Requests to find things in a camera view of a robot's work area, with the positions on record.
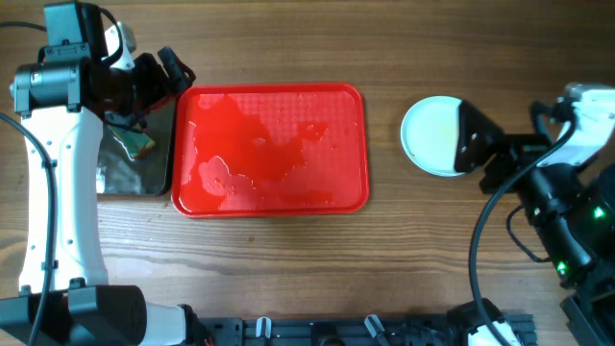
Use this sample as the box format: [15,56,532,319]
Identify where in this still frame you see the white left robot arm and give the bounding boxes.
[1,1,211,345]

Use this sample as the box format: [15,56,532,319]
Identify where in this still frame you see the white plate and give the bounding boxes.
[400,96,462,177]

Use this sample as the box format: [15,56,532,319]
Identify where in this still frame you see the black water tray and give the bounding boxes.
[96,101,176,196]

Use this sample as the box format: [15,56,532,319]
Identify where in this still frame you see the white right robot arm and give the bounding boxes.
[455,96,614,345]

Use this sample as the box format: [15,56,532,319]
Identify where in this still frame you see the red plastic tray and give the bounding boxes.
[171,83,369,218]

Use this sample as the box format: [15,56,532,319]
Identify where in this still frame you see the yellow green sponge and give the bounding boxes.
[111,127,156,161]

